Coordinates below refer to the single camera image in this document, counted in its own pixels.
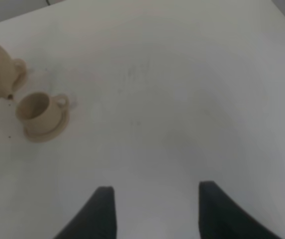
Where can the near tan cup saucer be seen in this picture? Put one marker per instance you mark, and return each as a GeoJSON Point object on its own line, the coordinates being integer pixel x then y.
{"type": "Point", "coordinates": [40, 138]}

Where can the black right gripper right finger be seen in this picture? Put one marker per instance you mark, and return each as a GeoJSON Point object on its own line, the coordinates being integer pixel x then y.
{"type": "Point", "coordinates": [221, 218]}

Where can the far tan cup saucer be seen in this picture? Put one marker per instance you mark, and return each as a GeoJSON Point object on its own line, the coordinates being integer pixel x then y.
{"type": "Point", "coordinates": [19, 82]}

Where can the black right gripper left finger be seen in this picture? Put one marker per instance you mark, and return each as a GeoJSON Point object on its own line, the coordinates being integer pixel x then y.
{"type": "Point", "coordinates": [96, 220]}

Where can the far tan teacup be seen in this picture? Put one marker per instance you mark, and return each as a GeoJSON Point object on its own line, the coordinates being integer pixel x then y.
{"type": "Point", "coordinates": [20, 66]}

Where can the tan cup saucer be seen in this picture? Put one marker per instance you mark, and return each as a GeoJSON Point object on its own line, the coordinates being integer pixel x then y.
{"type": "Point", "coordinates": [19, 82]}
{"type": "Point", "coordinates": [40, 138]}

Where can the tan teacup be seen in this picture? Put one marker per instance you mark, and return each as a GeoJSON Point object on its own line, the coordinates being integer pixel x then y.
{"type": "Point", "coordinates": [40, 113]}
{"type": "Point", "coordinates": [20, 66]}

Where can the near tan teacup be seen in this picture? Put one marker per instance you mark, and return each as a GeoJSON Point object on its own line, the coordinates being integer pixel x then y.
{"type": "Point", "coordinates": [40, 113]}

